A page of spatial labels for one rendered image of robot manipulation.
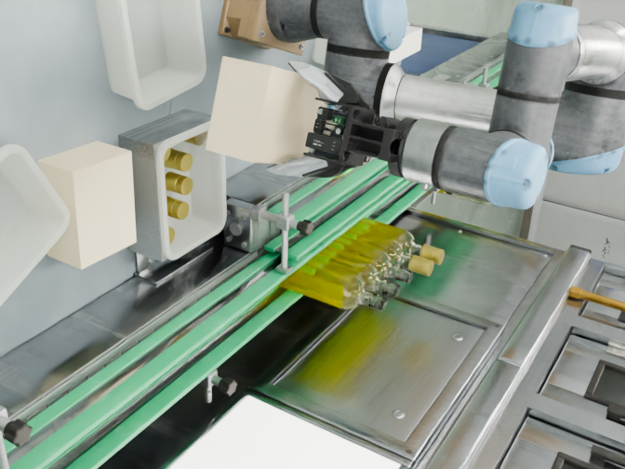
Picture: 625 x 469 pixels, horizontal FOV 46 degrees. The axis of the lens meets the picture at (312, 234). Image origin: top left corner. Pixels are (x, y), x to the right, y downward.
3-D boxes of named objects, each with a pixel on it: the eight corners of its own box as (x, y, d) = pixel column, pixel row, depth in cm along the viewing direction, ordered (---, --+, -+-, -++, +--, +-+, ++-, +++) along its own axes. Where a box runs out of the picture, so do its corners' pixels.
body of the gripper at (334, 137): (311, 93, 88) (402, 113, 83) (343, 100, 96) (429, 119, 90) (298, 155, 90) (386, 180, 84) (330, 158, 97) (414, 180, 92)
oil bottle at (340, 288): (264, 282, 153) (354, 314, 143) (263, 258, 150) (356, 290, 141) (279, 270, 157) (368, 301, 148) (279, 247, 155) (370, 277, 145)
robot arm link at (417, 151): (462, 127, 89) (445, 193, 90) (427, 119, 91) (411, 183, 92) (442, 122, 82) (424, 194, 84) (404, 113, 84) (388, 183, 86)
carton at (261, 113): (222, 56, 93) (272, 65, 90) (287, 73, 107) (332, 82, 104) (205, 149, 96) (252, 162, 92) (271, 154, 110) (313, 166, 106)
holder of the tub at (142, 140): (131, 275, 136) (164, 288, 133) (117, 134, 123) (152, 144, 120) (192, 239, 149) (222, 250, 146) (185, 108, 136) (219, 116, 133)
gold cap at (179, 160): (161, 151, 131) (179, 156, 129) (174, 145, 134) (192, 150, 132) (162, 169, 132) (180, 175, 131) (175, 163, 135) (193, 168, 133)
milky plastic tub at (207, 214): (130, 251, 134) (166, 265, 130) (119, 134, 123) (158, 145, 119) (192, 216, 147) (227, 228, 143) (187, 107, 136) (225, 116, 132)
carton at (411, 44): (362, 42, 189) (383, 46, 187) (403, 24, 207) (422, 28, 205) (361, 66, 192) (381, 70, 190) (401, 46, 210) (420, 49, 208)
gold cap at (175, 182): (161, 174, 133) (180, 180, 131) (174, 168, 135) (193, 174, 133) (163, 193, 134) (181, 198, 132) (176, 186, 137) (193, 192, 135)
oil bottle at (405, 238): (322, 238, 171) (405, 265, 161) (322, 216, 168) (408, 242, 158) (334, 229, 175) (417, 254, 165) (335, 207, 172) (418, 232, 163)
